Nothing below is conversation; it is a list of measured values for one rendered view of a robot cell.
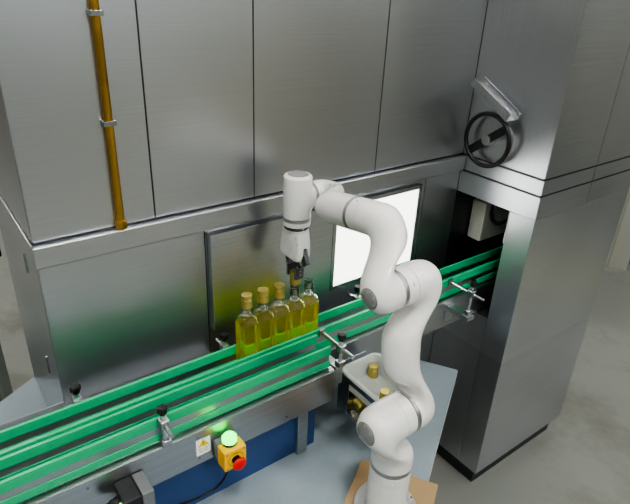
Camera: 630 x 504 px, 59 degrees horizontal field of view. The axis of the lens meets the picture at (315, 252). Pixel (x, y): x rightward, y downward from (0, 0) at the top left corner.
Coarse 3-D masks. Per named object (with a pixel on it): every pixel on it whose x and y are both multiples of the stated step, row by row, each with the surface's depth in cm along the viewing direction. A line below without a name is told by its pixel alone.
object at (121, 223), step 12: (96, 0) 125; (96, 12) 126; (96, 24) 127; (96, 36) 128; (96, 48) 130; (96, 60) 131; (108, 84) 134; (108, 96) 135; (108, 108) 136; (108, 120) 137; (108, 132) 138; (108, 144) 140; (108, 156) 142; (120, 192) 146; (120, 204) 147; (120, 216) 148; (120, 228) 149
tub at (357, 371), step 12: (360, 360) 194; (372, 360) 198; (348, 372) 192; (360, 372) 196; (384, 372) 196; (360, 384) 182; (372, 384) 194; (384, 384) 194; (396, 384) 192; (372, 396) 178
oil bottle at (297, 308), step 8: (288, 304) 179; (296, 304) 179; (304, 304) 181; (296, 312) 179; (304, 312) 181; (296, 320) 181; (304, 320) 183; (296, 328) 182; (304, 328) 185; (296, 336) 184
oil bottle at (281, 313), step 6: (270, 306) 177; (276, 306) 176; (282, 306) 176; (276, 312) 175; (282, 312) 176; (288, 312) 177; (276, 318) 176; (282, 318) 177; (288, 318) 178; (276, 324) 177; (282, 324) 178; (288, 324) 179; (276, 330) 178; (282, 330) 179; (288, 330) 181; (276, 336) 179; (282, 336) 180; (288, 336) 182; (276, 342) 180
